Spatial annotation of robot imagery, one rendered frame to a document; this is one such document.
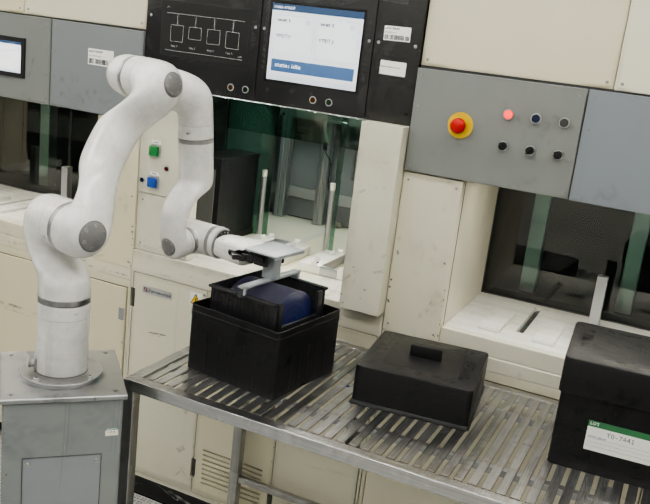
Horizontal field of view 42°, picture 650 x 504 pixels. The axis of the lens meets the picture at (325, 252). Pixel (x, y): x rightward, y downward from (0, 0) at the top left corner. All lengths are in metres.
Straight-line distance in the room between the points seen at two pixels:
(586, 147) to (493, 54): 0.33
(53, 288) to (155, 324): 0.86
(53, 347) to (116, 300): 0.86
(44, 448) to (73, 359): 0.21
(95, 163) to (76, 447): 0.66
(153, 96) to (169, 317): 1.00
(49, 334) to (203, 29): 1.04
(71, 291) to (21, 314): 1.20
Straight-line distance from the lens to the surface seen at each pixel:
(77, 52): 2.85
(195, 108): 2.12
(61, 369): 2.06
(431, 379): 2.01
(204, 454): 2.87
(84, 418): 2.04
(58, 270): 2.01
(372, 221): 2.30
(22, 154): 3.68
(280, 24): 2.44
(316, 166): 3.40
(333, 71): 2.36
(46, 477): 2.10
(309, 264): 2.68
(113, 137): 1.98
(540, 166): 2.19
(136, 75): 2.00
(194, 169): 2.15
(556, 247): 2.69
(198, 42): 2.58
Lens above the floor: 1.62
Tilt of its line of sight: 15 degrees down
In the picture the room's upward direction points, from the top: 7 degrees clockwise
